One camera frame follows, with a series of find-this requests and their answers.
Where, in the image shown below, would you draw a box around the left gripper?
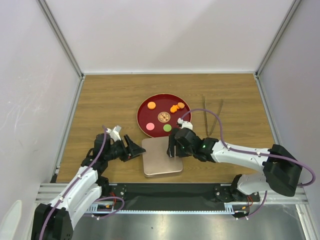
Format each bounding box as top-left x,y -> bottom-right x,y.
104,134 -> 145,162

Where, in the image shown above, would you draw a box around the tin lid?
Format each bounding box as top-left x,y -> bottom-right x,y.
141,136 -> 184,175

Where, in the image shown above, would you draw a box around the metal tongs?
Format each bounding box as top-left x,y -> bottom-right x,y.
201,96 -> 225,138

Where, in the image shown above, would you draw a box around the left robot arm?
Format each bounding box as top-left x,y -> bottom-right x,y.
31,133 -> 146,240

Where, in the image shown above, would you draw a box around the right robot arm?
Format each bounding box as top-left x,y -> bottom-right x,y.
166,128 -> 302,201

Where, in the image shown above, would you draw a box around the square cookie tin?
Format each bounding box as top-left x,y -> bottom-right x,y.
144,172 -> 182,179

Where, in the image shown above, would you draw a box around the green sandwich cookie lower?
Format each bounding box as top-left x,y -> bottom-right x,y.
163,124 -> 172,133

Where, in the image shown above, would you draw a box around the pink sandwich cookie lower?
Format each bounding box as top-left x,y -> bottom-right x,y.
145,122 -> 155,131

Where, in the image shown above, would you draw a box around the red round tray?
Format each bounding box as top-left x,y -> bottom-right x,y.
136,93 -> 192,138

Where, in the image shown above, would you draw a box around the orange fish cookie lower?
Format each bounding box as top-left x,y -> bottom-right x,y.
170,105 -> 180,113

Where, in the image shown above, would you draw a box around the orange flower cookie on tray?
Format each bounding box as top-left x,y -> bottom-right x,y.
177,102 -> 185,109

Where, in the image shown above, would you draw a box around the orange round cookie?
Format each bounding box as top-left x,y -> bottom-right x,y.
147,101 -> 157,110

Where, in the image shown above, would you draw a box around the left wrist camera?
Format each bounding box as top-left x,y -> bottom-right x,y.
105,125 -> 122,142

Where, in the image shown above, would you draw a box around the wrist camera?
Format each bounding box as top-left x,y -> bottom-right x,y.
105,125 -> 122,142
177,118 -> 193,130

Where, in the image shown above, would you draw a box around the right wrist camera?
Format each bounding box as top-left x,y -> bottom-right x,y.
177,118 -> 193,130

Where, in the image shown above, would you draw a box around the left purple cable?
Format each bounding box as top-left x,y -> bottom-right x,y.
38,124 -> 125,240

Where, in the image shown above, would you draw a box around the purple cable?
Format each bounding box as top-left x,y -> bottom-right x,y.
178,108 -> 316,221
38,124 -> 125,240

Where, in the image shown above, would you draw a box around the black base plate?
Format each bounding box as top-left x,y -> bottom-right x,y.
107,183 -> 260,213

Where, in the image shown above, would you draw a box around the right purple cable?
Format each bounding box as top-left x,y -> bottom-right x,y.
178,108 -> 316,221

